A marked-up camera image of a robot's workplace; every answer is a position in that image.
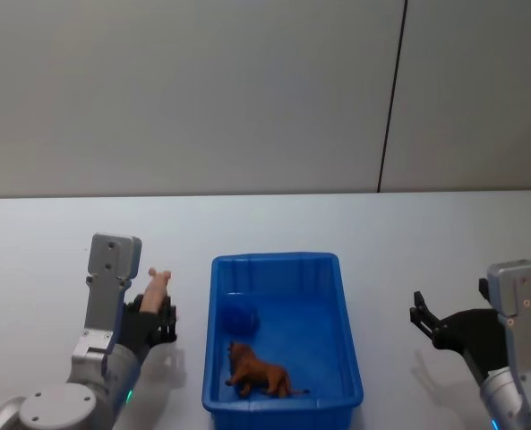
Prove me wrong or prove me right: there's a blue plastic bin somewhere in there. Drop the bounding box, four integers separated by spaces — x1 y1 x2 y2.
201 252 365 430

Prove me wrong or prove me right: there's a blue ball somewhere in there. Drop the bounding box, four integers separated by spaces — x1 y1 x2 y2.
220 300 261 337

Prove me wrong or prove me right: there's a pink toy pig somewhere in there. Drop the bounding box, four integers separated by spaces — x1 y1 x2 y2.
139 267 174 314

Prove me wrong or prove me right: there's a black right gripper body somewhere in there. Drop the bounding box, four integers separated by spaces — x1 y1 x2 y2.
434 308 511 383

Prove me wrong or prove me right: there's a brown toy lion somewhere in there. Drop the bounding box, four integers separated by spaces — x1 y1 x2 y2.
224 340 312 400

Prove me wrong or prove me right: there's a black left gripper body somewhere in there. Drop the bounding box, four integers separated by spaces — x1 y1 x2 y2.
119 304 164 362

